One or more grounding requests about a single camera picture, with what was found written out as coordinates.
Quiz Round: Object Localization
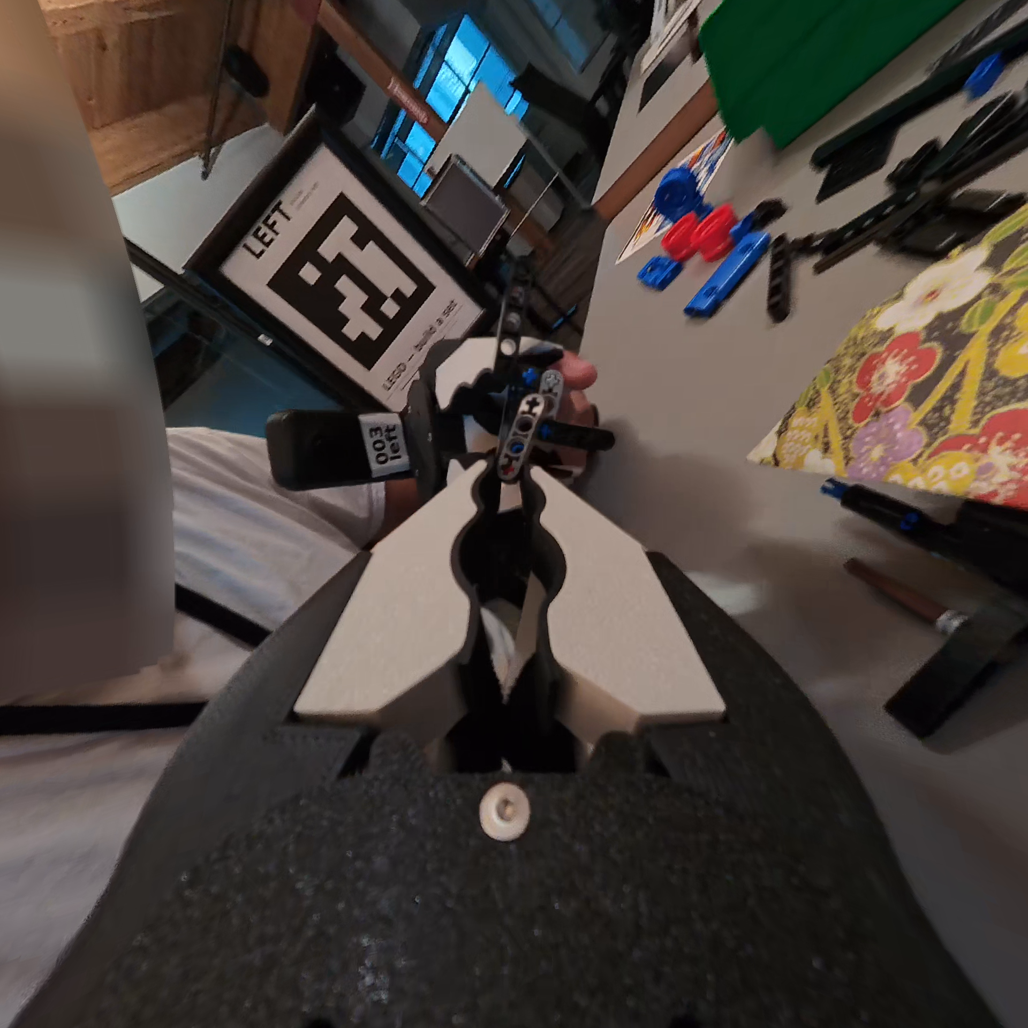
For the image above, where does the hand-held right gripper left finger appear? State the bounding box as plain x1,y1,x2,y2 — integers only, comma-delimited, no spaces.
293,462,491,774

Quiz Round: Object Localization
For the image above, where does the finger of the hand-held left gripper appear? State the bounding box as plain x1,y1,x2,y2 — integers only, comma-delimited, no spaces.
434,336,525,404
450,424,494,478

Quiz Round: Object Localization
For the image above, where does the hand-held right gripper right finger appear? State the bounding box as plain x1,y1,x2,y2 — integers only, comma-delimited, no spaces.
526,464,728,772

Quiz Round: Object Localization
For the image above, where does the small lego assembly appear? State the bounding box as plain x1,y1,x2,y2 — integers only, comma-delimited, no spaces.
462,265,618,485

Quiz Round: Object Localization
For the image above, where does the person's left forearm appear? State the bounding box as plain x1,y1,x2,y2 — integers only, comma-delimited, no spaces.
377,478,422,551

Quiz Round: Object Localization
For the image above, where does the blue lego wheel hub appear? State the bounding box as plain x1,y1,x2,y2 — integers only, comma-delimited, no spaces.
653,166,714,220

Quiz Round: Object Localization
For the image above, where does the long blue lego panel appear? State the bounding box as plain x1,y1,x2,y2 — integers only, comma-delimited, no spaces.
683,231,774,318

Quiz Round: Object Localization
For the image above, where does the black lego beam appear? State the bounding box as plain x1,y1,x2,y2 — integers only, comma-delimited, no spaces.
765,235,795,324

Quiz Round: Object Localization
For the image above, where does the group of large lego pieces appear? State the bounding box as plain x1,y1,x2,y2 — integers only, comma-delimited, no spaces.
783,24,1028,278

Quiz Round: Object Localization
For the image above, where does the person's left hand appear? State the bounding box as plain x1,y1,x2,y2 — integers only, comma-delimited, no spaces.
553,353,603,430

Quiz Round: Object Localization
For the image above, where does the person's white shirt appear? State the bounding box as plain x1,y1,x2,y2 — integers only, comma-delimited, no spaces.
0,426,387,1028

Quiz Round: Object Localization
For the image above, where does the black framed marker sign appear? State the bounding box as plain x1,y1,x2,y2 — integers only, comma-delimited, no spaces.
186,120,488,412

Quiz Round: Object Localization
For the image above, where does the colourful sticker sheet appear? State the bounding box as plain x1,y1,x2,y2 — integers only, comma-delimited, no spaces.
615,127,736,266

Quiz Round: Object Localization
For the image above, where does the floral patterned cloth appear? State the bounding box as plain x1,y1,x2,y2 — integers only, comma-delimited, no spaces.
747,205,1028,512

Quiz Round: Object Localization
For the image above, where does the green plastic bin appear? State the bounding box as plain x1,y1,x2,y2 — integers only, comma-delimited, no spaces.
697,0,969,151

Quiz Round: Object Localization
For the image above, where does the black harness strap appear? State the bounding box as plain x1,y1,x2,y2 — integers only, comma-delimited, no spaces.
0,585,274,737

